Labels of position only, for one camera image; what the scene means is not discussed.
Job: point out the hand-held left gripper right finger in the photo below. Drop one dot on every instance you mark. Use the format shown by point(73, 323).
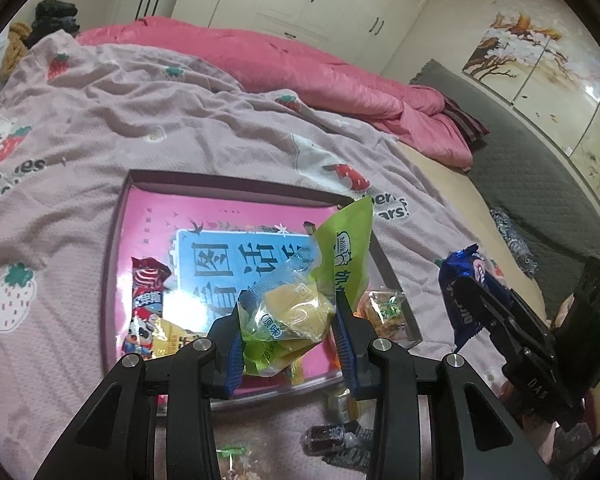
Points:
point(349, 355)

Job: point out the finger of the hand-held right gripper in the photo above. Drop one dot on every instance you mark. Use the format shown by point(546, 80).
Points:
point(485, 310)
point(527, 320)

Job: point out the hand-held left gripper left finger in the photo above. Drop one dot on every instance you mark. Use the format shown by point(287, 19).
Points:
point(234, 360)

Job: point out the blue cookie packet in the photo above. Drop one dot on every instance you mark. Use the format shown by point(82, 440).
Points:
point(450, 305)

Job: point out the clear cracker packet green label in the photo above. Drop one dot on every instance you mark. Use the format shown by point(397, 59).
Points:
point(387, 310)
point(232, 462)

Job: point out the yellow snack packet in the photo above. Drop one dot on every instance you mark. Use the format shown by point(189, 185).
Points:
point(175, 332)

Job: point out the dark green snack packet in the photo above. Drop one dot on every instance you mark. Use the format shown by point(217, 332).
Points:
point(355, 457)

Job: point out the red long snack packet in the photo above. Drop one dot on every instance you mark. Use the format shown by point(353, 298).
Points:
point(147, 300)

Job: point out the green cake snack packet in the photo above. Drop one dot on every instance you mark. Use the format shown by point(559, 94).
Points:
point(345, 240)

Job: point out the purple cardboard box tray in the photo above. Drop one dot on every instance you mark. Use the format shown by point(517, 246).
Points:
point(112, 270)

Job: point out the patterned cloth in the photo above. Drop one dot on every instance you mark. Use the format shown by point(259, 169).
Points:
point(515, 240)

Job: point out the small brown snack packet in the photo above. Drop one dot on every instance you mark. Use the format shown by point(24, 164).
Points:
point(330, 437)

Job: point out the beige bed sheet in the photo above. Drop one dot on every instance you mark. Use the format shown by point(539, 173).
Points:
point(445, 180)

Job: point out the grey padded headboard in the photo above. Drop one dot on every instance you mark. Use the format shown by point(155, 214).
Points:
point(520, 160)

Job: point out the pink book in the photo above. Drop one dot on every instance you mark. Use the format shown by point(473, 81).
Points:
point(150, 230)

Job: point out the dark striped pillow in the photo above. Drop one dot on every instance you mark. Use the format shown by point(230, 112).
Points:
point(467, 122)

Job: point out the pink quilt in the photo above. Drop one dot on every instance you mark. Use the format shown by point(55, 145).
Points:
point(280, 60)

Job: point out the brown plush toy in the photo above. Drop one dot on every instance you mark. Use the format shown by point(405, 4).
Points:
point(17, 45)

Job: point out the dark plush toy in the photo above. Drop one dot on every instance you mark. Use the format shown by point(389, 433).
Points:
point(55, 15)

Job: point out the floral wall painting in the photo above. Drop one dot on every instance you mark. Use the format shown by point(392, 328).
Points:
point(530, 60)

